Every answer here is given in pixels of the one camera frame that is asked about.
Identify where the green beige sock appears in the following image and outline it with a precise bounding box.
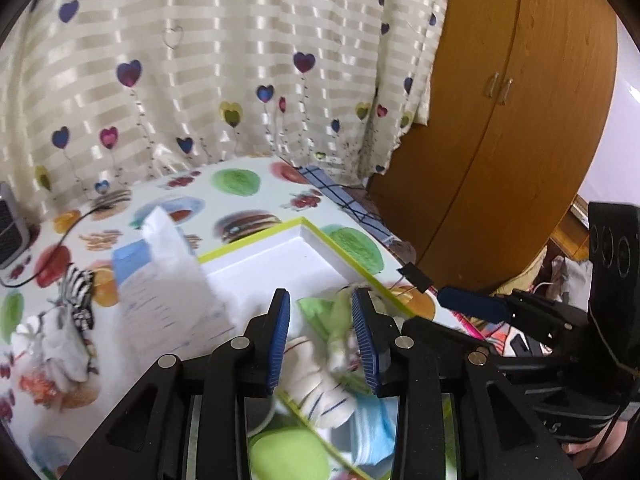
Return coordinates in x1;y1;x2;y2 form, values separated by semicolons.
297;285;361;376

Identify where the blue surgical face mask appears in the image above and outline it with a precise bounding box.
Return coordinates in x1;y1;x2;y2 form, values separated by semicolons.
349;394;398;466

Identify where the person's right hand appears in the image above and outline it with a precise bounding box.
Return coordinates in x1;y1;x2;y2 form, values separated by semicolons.
562;420;628;468

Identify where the beige blue striped sock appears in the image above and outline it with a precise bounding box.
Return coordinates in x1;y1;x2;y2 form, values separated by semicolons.
280;336;357;429

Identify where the black binder clip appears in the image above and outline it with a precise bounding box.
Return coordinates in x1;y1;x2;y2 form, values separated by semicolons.
398;263;434;294

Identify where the white tray, green rim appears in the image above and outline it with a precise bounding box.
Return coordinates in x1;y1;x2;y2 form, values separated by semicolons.
196;216;417;480

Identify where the blue white tissue pack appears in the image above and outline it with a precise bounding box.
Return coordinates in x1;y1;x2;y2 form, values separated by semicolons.
113;206;232;368

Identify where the fruit pattern tablecloth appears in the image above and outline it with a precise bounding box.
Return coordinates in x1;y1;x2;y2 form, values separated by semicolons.
1;157;459;479

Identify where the grey white sock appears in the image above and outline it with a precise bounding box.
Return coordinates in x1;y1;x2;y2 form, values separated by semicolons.
11;307;91;393

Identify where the clear red snack bag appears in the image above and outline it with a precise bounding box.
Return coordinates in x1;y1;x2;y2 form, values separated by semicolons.
16;368;101;410

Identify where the brown wooden wardrobe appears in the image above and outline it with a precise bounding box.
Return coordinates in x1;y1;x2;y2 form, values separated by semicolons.
370;0;617;292

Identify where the grey small space heater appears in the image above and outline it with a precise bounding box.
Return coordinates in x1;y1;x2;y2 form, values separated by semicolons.
0;182;30;270

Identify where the striped heart pattern curtain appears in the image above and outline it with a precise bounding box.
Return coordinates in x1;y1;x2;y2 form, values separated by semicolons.
1;0;448;217

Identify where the black heater power cable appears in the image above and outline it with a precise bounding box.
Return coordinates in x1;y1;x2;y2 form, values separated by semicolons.
0;198;132;290

